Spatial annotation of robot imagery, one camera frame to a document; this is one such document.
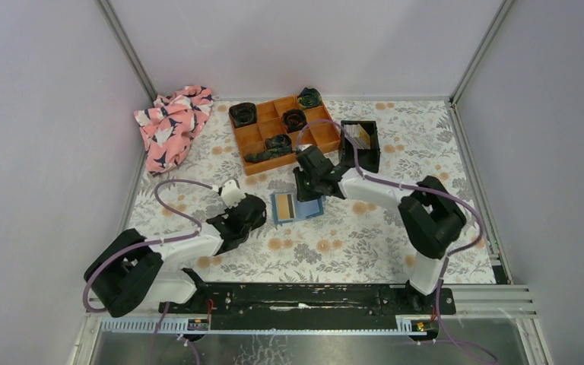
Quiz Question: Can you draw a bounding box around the rolled green tie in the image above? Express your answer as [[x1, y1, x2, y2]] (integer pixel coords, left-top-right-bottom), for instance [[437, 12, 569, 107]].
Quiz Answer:
[[245, 134, 292, 163], [297, 87, 322, 110]]

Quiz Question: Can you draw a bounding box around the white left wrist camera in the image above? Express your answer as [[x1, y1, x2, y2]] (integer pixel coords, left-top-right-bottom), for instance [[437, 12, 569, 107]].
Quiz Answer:
[[218, 179, 246, 208]]

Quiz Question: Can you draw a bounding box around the rolled green tie front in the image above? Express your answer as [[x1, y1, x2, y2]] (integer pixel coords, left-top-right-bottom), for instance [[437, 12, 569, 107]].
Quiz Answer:
[[245, 134, 292, 163]]

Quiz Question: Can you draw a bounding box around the stack of cards in box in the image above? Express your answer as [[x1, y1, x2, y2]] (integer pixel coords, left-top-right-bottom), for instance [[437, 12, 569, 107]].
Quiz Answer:
[[344, 123, 372, 150]]

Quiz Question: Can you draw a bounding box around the floral table mat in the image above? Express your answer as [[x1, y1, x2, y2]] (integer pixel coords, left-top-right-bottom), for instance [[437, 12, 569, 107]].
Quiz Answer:
[[127, 100, 473, 283]]

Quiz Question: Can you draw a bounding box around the rolled dark tie centre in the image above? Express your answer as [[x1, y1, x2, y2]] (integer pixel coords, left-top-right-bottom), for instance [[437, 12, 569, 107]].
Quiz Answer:
[[281, 109, 307, 134]]

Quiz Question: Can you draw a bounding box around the pink patterned cloth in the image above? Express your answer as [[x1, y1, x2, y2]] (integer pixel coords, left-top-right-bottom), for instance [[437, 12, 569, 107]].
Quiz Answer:
[[133, 85, 214, 176]]

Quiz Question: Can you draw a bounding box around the rolled green tie top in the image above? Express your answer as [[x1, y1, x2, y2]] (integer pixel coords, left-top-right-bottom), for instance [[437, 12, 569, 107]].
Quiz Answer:
[[297, 87, 322, 110]]

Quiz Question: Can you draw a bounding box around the wooden compartment tray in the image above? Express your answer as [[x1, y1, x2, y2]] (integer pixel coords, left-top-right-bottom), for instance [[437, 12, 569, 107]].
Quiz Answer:
[[230, 96, 341, 176]]

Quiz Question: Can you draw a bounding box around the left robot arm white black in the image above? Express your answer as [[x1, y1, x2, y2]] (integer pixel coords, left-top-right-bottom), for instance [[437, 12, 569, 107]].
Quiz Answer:
[[82, 194, 267, 318]]

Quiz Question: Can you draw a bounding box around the aluminium front rail frame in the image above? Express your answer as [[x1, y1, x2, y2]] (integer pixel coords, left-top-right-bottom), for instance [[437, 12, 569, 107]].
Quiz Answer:
[[68, 284, 551, 364]]

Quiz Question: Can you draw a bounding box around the rolled dark tie far left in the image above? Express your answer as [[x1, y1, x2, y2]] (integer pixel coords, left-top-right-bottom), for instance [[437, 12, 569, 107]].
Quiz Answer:
[[228, 102, 258, 129]]

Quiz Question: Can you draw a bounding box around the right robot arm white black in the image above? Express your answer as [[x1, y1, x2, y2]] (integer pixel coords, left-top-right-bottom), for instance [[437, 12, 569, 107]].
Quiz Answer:
[[294, 144, 467, 313]]

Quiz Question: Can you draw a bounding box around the black card box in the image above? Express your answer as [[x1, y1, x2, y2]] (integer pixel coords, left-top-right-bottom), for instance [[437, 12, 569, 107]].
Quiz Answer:
[[339, 120, 381, 173]]

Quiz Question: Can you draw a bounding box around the rolled dark tie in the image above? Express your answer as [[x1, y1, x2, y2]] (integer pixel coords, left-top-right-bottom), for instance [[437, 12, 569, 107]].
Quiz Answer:
[[228, 102, 258, 129], [281, 109, 307, 134]]

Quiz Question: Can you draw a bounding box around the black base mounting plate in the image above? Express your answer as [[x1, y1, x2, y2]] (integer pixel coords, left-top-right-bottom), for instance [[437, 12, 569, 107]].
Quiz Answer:
[[159, 282, 456, 331]]

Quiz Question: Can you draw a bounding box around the blue leather card holder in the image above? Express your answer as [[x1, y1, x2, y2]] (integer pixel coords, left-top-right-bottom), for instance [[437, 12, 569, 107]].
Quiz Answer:
[[271, 192, 325, 224]]

